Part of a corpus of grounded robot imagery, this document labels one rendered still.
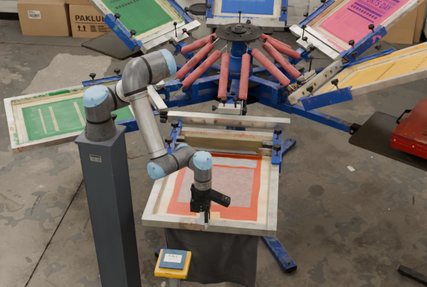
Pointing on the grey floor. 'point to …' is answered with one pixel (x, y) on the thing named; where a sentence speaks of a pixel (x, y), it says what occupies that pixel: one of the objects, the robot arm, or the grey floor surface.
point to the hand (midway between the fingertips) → (208, 223)
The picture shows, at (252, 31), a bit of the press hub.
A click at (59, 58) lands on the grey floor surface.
